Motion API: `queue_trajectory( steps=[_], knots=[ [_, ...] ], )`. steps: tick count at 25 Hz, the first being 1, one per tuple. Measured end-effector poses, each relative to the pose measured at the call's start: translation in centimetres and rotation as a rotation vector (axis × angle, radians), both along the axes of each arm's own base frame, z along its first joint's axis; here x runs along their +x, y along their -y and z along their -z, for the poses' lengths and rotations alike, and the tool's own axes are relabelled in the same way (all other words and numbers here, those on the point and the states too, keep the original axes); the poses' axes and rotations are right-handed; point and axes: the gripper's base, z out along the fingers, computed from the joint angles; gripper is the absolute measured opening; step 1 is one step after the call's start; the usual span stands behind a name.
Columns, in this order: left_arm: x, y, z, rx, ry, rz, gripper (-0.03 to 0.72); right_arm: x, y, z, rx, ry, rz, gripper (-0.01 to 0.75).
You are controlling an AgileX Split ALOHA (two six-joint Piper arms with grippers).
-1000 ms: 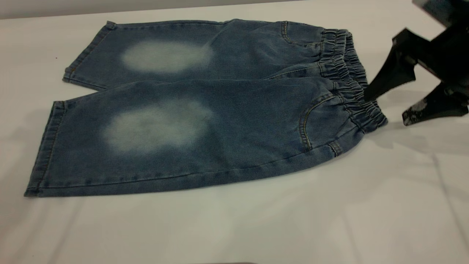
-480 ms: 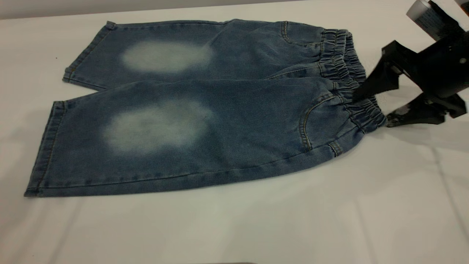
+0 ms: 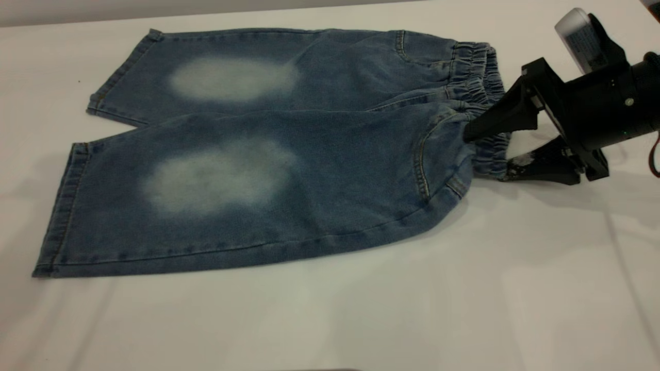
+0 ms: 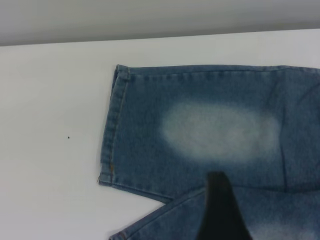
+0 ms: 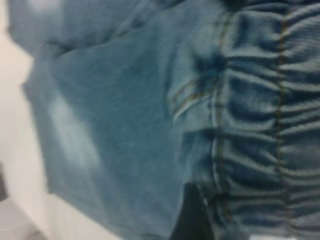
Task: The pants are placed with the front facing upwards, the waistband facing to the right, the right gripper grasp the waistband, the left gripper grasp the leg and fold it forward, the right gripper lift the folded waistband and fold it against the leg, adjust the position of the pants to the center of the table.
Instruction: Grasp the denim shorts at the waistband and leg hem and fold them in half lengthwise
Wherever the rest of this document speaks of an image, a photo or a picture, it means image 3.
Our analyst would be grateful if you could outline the thin red cable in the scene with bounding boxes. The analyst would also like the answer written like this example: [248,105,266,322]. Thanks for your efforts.
[648,131,660,179]

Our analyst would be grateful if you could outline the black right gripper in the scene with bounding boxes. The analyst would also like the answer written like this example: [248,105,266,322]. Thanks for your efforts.
[463,58,638,186]

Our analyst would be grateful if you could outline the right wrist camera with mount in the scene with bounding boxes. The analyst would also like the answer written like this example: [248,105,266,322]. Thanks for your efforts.
[554,8,629,74]

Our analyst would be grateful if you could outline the blue faded denim pants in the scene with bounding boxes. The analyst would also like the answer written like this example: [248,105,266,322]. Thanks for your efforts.
[32,27,511,279]

